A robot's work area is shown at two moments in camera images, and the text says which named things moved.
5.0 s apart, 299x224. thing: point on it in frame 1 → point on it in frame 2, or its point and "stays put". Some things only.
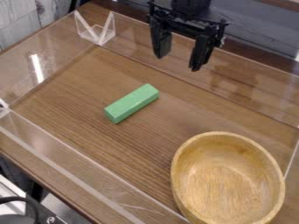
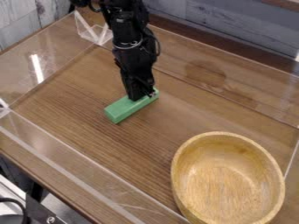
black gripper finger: (202, 52) → (145, 80)
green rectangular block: (131, 102) stays put
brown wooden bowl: (227, 181) stays put
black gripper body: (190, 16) → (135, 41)
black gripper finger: (163, 37) → (129, 76)
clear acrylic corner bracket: (95, 32) stays put
